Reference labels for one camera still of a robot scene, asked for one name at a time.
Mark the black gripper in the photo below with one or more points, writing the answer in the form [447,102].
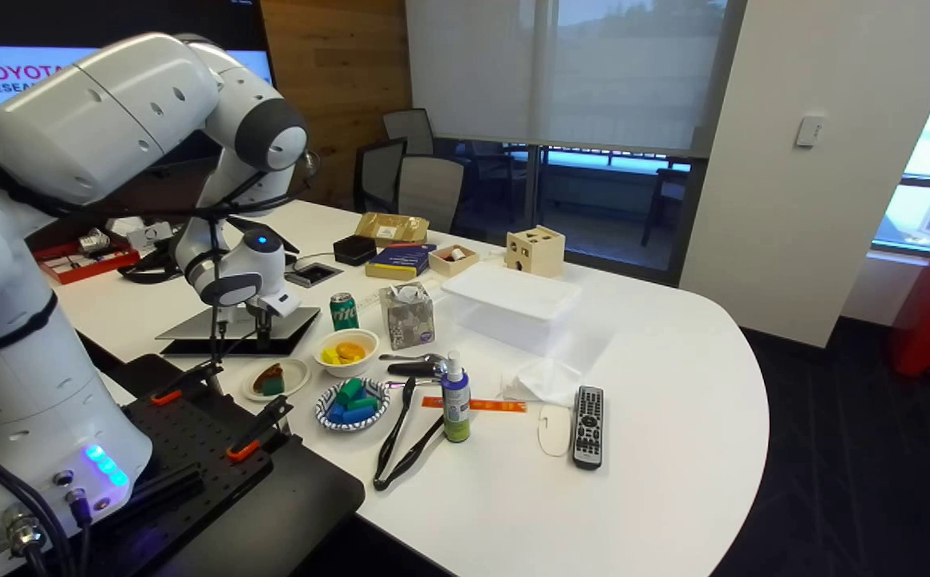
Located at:
[232,291]

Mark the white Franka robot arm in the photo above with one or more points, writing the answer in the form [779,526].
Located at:
[19,354]

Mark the green toy vegetable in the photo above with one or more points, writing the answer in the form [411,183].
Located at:
[276,376]

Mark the toy pizza slice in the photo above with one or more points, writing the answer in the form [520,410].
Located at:
[264,385]

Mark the white plate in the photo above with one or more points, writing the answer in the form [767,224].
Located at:
[298,380]

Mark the table power outlet panel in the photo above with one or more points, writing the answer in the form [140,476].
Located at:
[314,272]

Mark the white bowl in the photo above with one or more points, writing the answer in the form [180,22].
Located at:
[324,364]

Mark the green soda can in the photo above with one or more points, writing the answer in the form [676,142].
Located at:
[346,312]

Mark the yellow toy food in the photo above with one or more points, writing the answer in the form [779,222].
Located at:
[346,349]

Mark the blue patterned bowl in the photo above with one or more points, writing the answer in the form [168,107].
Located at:
[324,418]

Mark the green toy block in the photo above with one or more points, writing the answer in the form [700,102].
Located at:
[352,393]

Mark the small black box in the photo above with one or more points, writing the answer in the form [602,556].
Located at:
[353,250]

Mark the blue toy block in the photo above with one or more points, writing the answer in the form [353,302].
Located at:
[352,415]

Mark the red tray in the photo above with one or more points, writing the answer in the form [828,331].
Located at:
[84,262]

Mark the blue book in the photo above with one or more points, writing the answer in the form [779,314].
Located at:
[400,259]

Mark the black marker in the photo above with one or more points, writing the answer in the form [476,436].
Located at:
[411,367]

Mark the black mounting board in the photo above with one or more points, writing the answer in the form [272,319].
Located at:
[261,506]

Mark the black tongs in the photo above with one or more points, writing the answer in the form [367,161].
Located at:
[392,443]

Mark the grey office chair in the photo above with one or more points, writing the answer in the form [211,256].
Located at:
[430,193]
[411,128]
[381,177]

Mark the small wooden tray box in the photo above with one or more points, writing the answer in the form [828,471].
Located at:
[453,256]

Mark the small spray bottle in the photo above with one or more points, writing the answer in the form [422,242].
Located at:
[453,406]

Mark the orange ruler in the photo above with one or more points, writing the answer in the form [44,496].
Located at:
[493,406]

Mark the clear plastic container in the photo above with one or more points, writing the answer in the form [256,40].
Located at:
[514,305]

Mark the wooden shape sorter box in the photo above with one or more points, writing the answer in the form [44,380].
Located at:
[537,250]

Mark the clear plastic bag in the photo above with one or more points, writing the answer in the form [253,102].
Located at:
[549,383]

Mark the black remote control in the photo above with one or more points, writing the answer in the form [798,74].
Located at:
[588,426]

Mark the grey roller window blind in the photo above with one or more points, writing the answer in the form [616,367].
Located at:
[596,74]

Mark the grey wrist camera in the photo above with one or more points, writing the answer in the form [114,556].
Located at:
[285,302]

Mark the wall television screen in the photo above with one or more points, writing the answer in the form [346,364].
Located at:
[6,79]

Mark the white light switch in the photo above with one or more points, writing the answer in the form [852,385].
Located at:
[807,128]

